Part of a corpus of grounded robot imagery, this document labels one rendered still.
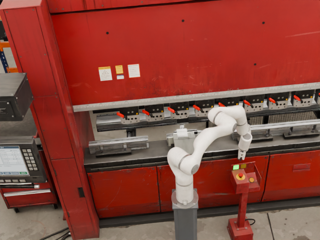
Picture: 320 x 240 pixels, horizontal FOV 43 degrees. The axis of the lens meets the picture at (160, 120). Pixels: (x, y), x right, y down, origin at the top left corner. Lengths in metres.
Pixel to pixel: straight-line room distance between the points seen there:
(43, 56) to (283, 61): 1.72
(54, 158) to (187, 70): 1.23
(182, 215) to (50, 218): 1.75
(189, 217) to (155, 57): 1.16
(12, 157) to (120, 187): 1.21
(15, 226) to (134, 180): 1.39
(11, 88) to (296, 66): 2.03
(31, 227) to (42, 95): 1.76
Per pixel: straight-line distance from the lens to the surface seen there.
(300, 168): 3.85
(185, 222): 3.02
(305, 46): 3.21
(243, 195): 3.55
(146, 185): 3.65
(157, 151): 3.46
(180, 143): 3.34
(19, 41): 2.75
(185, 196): 2.83
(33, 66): 2.82
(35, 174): 2.84
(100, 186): 3.65
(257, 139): 3.56
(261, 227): 4.08
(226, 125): 2.69
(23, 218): 4.42
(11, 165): 2.83
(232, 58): 3.08
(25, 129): 3.81
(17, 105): 2.52
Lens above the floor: 3.23
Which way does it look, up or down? 39 degrees down
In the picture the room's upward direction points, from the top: 4 degrees counter-clockwise
